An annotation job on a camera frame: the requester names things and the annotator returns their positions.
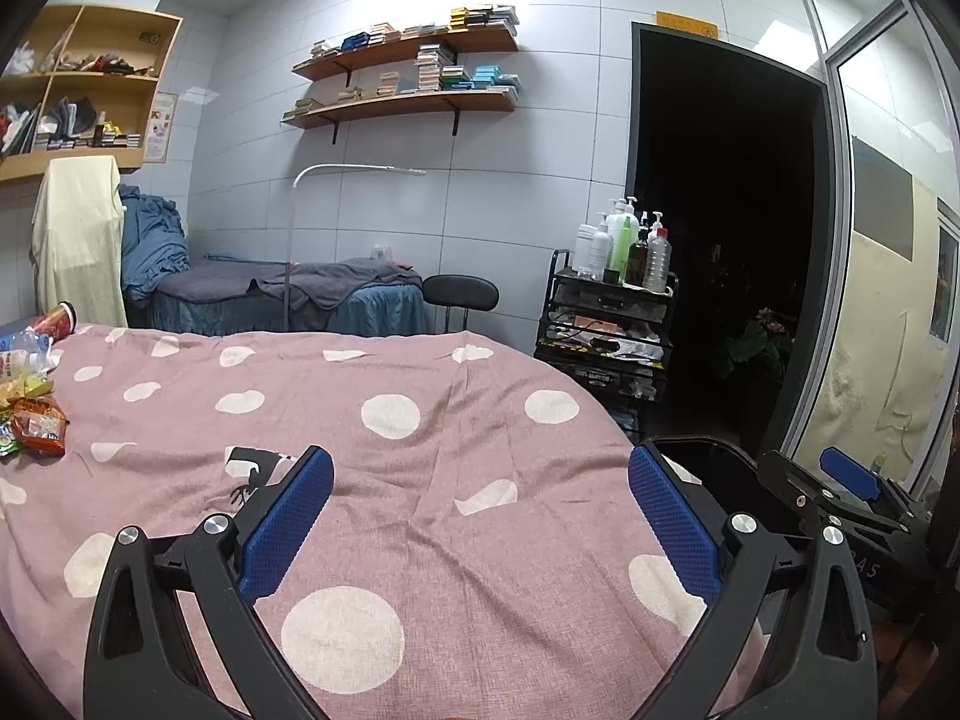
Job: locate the wooden wall cabinet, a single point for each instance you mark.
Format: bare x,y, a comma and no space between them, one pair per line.
150,60

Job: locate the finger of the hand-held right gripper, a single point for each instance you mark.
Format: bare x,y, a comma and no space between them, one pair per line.
795,484
851,474

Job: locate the black round stool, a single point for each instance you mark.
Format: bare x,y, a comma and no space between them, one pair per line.
459,291

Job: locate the wooden wall shelf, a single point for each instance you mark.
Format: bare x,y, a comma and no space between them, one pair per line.
420,99
420,46

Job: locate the white floor lamp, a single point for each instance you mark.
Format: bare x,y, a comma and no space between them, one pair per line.
345,166

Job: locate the red paper cup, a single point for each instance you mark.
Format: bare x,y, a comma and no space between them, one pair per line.
58,320

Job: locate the black trolley cart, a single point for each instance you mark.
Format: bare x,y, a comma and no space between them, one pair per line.
600,330

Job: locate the green bottle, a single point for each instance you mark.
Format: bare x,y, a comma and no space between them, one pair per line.
621,244

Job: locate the grey blanket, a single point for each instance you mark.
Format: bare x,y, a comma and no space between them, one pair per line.
330,281

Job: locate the cream cloth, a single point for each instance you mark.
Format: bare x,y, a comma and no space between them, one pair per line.
79,240

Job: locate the glass sliding door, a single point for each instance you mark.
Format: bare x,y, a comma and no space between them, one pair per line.
877,315

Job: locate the green snack packet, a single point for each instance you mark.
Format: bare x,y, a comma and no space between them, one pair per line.
7,441

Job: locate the small white container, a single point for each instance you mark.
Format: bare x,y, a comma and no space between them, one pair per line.
382,253

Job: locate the blue skirted massage bed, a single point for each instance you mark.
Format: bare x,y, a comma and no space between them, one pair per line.
375,315

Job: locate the pink polka-dot blanket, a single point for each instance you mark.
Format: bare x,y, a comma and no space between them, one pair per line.
450,450

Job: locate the row of small boxes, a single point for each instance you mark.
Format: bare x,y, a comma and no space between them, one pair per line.
480,17

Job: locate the yellow label plastic bottle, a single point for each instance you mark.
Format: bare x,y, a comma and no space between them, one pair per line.
22,356

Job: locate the dark brown bottle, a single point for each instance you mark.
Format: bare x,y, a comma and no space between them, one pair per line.
637,262

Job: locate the wall shelves with boxes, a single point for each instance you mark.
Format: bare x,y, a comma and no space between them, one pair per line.
435,69

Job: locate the yellow-green snack packet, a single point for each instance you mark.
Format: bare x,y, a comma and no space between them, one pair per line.
26,390

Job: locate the white pump bottle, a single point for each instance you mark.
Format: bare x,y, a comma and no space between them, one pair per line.
603,251

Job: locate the wall poster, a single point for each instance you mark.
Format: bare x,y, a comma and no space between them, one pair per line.
160,127

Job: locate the orange-red snack packet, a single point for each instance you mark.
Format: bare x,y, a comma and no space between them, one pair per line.
41,427

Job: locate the yellow door sign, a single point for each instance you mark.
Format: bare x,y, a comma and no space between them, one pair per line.
686,24

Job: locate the blue duvet pile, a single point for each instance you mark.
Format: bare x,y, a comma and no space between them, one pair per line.
154,240

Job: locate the potted plant pink flowers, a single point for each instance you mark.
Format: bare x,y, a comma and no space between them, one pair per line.
754,345

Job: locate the white plastic bag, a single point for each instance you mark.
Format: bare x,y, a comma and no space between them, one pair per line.
21,60

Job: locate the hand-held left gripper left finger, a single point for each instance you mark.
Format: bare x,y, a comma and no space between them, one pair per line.
289,521

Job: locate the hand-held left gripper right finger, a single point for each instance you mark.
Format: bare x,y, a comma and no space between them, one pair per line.
671,521

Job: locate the black trash bin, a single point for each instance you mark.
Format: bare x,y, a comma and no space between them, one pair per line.
720,465

